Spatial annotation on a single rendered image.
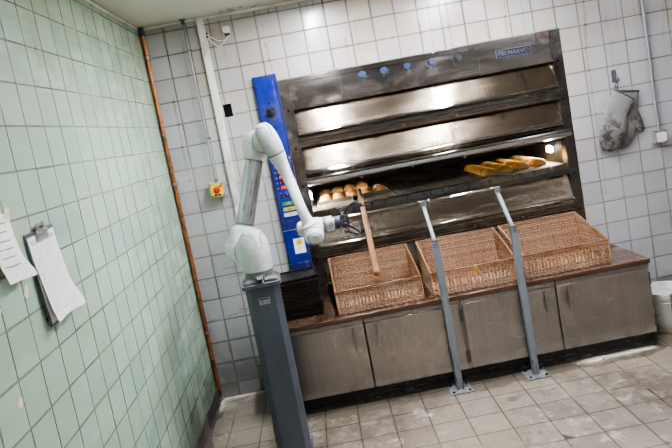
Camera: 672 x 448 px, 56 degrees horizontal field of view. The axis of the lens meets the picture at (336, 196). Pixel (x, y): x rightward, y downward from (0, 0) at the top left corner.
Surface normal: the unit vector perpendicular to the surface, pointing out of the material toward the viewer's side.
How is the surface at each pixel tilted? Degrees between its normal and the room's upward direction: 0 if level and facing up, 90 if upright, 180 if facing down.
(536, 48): 90
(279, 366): 90
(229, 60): 90
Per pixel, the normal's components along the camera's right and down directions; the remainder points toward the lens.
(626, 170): 0.04, 0.11
